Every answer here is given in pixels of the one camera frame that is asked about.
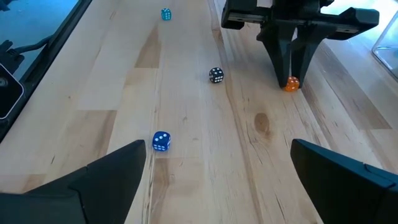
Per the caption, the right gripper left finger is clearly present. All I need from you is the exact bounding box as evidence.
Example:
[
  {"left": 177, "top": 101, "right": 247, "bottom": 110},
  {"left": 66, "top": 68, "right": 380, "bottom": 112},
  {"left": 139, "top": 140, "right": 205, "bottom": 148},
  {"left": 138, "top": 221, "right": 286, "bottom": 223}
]
[{"left": 0, "top": 139, "right": 147, "bottom": 224}]

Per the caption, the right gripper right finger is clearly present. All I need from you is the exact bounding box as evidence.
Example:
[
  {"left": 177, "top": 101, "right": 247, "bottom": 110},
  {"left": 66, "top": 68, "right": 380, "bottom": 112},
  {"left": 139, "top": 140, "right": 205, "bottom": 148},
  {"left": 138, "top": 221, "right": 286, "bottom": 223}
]
[{"left": 290, "top": 138, "right": 398, "bottom": 224}]

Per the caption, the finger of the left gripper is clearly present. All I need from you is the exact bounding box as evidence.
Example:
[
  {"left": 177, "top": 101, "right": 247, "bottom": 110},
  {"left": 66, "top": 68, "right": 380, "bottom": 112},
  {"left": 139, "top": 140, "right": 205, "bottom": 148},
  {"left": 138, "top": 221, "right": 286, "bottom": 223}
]
[
  {"left": 256, "top": 24, "right": 294, "bottom": 88},
  {"left": 290, "top": 24, "right": 338, "bottom": 88}
]

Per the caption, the small translucent orange die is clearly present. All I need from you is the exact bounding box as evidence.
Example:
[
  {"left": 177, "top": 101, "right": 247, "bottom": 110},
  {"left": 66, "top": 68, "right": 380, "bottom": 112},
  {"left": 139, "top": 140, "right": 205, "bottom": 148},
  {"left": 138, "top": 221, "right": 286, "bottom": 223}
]
[{"left": 284, "top": 76, "right": 301, "bottom": 93}]

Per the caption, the small black die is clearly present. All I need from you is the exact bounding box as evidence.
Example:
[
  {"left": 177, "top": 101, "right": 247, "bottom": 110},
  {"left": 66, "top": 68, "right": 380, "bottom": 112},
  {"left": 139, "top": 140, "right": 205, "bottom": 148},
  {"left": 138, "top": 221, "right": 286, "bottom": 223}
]
[{"left": 208, "top": 67, "right": 224, "bottom": 84}]

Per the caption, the small translucent blue die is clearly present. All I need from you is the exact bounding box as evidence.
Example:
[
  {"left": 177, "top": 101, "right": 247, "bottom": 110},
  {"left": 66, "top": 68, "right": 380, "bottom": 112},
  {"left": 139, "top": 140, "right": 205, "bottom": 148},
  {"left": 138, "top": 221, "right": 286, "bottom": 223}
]
[{"left": 152, "top": 131, "right": 172, "bottom": 152}]

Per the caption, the small translucent teal die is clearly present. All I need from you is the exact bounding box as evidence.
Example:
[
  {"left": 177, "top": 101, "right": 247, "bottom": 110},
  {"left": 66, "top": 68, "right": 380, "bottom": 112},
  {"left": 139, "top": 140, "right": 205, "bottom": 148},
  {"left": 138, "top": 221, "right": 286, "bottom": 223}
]
[{"left": 160, "top": 7, "right": 172, "bottom": 22}]

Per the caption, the clear plastic container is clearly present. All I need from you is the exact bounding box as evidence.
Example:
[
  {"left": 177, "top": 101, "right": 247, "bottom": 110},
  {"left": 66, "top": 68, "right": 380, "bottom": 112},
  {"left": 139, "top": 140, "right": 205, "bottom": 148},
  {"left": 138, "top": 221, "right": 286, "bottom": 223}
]
[{"left": 371, "top": 12, "right": 398, "bottom": 80}]

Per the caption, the black silver-rimmed camera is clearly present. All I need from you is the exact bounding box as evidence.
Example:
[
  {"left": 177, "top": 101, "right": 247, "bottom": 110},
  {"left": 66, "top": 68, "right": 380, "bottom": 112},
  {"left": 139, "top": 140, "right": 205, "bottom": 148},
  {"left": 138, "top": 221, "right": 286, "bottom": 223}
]
[{"left": 0, "top": 63, "right": 25, "bottom": 121}]

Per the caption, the black aluminium rig frame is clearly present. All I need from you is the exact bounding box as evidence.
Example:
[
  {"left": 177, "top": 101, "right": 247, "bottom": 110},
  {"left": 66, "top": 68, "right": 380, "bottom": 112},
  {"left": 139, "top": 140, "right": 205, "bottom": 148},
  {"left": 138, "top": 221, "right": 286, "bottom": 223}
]
[{"left": 0, "top": 0, "right": 93, "bottom": 142}]

